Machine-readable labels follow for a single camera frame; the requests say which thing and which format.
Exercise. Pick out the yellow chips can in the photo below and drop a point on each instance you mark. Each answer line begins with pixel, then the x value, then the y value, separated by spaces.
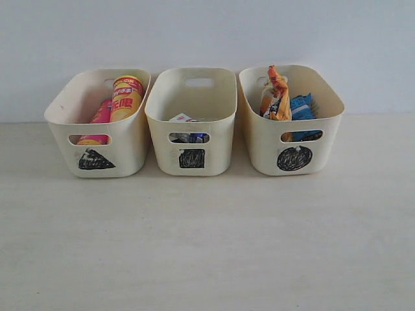
pixel 127 96

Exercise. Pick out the purple drink carton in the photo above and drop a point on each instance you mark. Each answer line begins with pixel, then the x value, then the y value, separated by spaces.
pixel 192 138

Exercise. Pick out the pink Lays chips can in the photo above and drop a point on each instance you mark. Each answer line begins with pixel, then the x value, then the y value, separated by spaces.
pixel 102 116

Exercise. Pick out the left cream plastic bin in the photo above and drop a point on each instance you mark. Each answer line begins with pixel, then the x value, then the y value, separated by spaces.
pixel 107 150

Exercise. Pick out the orange noodle packet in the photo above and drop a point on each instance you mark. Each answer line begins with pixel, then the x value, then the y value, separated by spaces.
pixel 275 99

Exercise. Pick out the blue noodle packet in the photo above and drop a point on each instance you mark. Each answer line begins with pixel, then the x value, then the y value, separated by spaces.
pixel 301 110

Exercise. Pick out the middle cream plastic bin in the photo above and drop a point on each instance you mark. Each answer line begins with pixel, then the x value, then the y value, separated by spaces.
pixel 208 95

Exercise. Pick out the white blue milk carton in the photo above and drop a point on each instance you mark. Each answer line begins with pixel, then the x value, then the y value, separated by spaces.
pixel 181 117

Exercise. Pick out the right cream plastic bin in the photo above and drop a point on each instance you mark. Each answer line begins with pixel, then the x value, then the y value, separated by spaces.
pixel 283 148

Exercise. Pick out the cream plastic bin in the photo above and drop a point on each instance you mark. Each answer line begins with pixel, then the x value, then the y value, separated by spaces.
pixel 283 148
pixel 208 95
pixel 107 150

